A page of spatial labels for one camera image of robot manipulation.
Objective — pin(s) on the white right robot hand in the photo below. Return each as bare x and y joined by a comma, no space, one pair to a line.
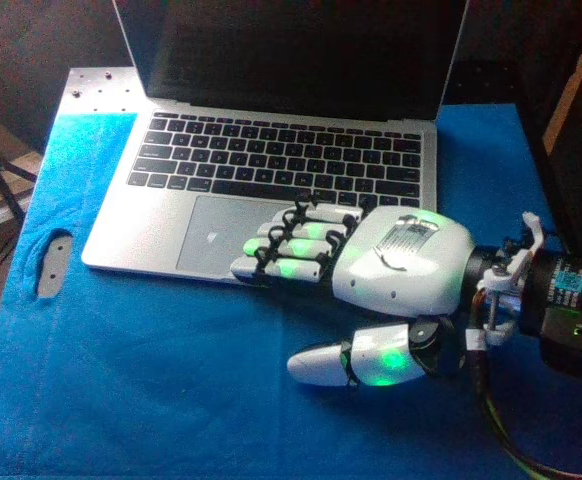
401,265

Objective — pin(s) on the silver laptop with apple logo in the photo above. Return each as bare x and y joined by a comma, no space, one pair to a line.
171,225

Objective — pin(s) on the blue cloth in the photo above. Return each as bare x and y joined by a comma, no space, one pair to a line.
171,375

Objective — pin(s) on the wooden board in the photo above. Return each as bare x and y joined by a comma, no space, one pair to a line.
6,200

